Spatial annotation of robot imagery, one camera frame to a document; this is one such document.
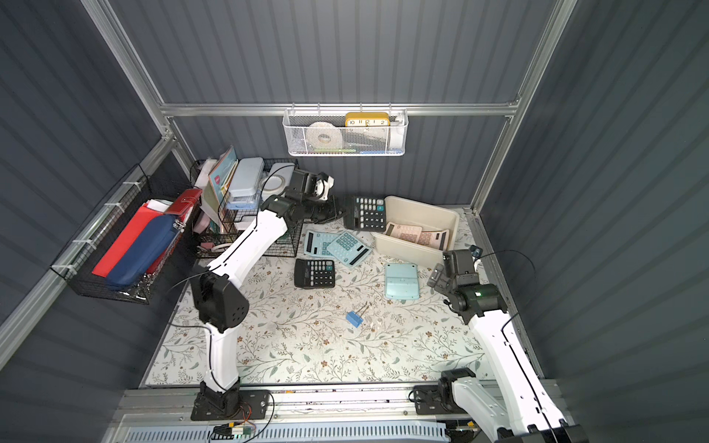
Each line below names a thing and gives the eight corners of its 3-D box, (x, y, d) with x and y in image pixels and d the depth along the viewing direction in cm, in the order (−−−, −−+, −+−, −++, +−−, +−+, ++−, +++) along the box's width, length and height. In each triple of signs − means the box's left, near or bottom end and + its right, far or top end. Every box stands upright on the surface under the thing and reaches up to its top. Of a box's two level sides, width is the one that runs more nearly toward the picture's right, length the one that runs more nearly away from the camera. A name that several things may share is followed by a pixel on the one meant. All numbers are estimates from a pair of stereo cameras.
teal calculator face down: (384, 299, 96) (385, 295, 93) (382, 267, 104) (383, 262, 102) (420, 299, 96) (422, 295, 93) (415, 266, 104) (417, 262, 102)
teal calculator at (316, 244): (303, 257, 106) (302, 252, 104) (307, 235, 113) (306, 231, 111) (337, 257, 106) (337, 252, 104) (339, 235, 113) (338, 231, 111)
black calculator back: (292, 288, 98) (291, 284, 96) (297, 263, 105) (295, 258, 103) (334, 288, 98) (333, 284, 95) (336, 263, 105) (335, 258, 102)
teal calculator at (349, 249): (328, 250, 108) (327, 246, 106) (346, 235, 113) (346, 230, 111) (352, 268, 103) (352, 264, 101) (370, 251, 108) (370, 247, 106)
